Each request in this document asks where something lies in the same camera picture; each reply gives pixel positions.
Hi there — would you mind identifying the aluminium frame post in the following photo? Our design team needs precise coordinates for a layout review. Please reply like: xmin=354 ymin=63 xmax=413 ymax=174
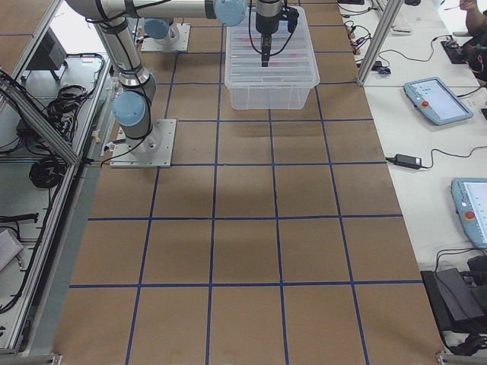
xmin=356 ymin=0 xmax=402 ymax=86

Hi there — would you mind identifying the black power adapter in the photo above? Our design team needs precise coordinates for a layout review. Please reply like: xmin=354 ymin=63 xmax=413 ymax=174
xmin=393 ymin=154 xmax=422 ymax=170

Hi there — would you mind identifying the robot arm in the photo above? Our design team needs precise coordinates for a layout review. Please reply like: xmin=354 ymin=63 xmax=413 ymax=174
xmin=143 ymin=18 xmax=180 ymax=42
xmin=68 ymin=1 xmax=250 ymax=154

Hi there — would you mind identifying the far blue teach pendant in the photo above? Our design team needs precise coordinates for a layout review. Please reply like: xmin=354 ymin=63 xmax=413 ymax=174
xmin=403 ymin=77 xmax=473 ymax=125

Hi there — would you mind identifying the grey control box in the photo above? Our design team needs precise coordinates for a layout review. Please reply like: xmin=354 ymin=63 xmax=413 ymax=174
xmin=27 ymin=27 xmax=67 ymax=71

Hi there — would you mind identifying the near blue teach pendant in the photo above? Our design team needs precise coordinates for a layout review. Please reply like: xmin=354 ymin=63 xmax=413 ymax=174
xmin=450 ymin=178 xmax=486 ymax=249

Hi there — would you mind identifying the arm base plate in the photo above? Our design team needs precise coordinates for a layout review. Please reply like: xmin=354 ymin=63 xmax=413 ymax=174
xmin=142 ymin=23 xmax=191 ymax=53
xmin=109 ymin=119 xmax=177 ymax=168

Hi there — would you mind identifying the person at desk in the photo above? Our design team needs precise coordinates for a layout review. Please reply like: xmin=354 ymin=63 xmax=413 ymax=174
xmin=459 ymin=0 xmax=486 ymax=84

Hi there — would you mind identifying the blue teach pendant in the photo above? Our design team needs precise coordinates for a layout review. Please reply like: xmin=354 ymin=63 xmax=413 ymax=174
xmin=403 ymin=77 xmax=473 ymax=125
xmin=450 ymin=178 xmax=486 ymax=249

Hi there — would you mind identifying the clear plastic storage box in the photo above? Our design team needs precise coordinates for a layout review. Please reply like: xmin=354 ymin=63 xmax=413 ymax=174
xmin=224 ymin=6 xmax=320 ymax=110

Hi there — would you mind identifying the coiled black cable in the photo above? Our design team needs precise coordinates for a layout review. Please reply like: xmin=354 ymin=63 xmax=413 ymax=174
xmin=29 ymin=155 xmax=63 ymax=189

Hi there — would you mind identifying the black laptop stand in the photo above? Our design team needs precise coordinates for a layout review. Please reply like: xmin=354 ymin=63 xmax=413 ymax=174
xmin=421 ymin=268 xmax=486 ymax=335

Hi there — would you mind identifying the aluminium frame rail left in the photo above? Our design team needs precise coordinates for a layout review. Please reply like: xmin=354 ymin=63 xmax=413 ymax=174
xmin=1 ymin=71 xmax=81 ymax=165

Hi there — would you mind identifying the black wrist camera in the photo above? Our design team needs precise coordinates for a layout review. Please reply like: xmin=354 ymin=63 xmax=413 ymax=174
xmin=283 ymin=6 xmax=299 ymax=33

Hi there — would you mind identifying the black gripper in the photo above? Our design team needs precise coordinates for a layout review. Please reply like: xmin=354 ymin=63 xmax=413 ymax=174
xmin=256 ymin=0 xmax=282 ymax=67

